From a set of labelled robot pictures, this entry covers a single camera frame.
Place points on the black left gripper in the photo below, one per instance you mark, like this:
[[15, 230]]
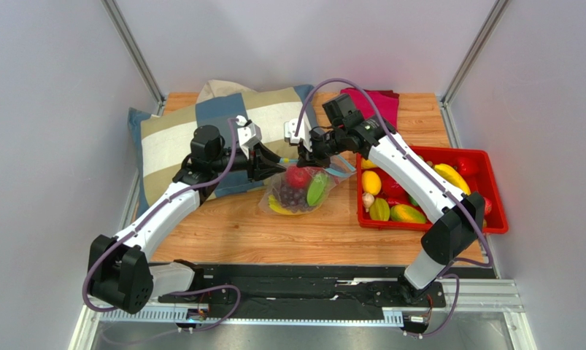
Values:
[[258, 164]]

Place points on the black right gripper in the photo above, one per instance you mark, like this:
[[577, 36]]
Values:
[[314, 151]]

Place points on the clear zip top bag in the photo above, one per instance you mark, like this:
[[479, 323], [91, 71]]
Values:
[[338, 171]]

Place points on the large yellow banana bunch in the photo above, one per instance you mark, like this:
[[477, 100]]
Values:
[[276, 207]]

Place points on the purple grape bunch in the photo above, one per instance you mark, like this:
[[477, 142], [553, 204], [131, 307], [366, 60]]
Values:
[[293, 199]]

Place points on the red apple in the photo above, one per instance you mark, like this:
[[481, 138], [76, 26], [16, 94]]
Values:
[[391, 188]]

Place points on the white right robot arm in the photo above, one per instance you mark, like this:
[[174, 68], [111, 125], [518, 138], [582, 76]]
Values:
[[456, 217]]

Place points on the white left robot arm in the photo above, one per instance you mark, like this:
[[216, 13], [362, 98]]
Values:
[[119, 273]]

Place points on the red pomegranate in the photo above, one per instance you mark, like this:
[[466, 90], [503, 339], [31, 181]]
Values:
[[298, 178]]

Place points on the yellow lemon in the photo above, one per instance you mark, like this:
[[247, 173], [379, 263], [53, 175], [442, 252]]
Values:
[[371, 182]]

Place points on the garlic bulb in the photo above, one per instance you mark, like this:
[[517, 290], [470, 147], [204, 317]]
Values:
[[367, 200]]

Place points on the red plastic tray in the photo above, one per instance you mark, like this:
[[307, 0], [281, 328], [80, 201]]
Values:
[[483, 182]]

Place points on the yellow green starfruit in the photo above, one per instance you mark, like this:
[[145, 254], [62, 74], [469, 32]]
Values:
[[379, 210]]

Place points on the folded magenta towel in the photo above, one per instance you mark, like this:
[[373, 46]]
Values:
[[386, 101]]

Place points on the plaid blue beige pillow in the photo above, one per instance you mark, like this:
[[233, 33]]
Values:
[[163, 142]]

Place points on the yellow green mango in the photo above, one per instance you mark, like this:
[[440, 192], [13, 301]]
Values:
[[407, 214]]

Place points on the small yellow banana bunch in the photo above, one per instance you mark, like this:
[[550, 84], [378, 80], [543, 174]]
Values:
[[452, 176]]

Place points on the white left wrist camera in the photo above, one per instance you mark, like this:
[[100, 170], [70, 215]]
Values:
[[248, 134]]

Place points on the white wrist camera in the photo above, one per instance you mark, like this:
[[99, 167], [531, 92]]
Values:
[[297, 133], [248, 134]]

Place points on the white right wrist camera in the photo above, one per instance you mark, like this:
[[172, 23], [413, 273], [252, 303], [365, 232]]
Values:
[[297, 133]]

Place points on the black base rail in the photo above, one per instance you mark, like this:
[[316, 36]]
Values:
[[298, 292]]

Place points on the left aluminium frame post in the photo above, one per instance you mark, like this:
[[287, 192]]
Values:
[[124, 30]]

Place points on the aluminium frame post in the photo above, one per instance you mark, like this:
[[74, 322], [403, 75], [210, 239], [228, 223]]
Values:
[[485, 32], [124, 30]]

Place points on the right aluminium frame post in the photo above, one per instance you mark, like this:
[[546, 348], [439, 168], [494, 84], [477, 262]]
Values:
[[485, 32]]

